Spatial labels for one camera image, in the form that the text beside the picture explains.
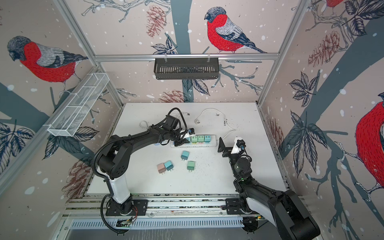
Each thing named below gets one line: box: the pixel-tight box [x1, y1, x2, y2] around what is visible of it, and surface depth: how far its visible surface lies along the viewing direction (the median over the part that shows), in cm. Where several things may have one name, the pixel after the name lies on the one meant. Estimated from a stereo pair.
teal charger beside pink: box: [164, 160, 174, 172], surface depth 87 cm
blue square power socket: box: [139, 120, 149, 129], surface depth 110 cm
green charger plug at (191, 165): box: [187, 160, 196, 172], surface depth 89 cm
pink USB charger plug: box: [157, 163, 167, 175], surface depth 87 cm
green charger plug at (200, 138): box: [198, 135, 204, 142], surface depth 94 cm
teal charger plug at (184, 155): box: [180, 150, 190, 161], surface depth 93 cm
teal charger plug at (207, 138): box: [204, 135, 212, 143], surface depth 94 cm
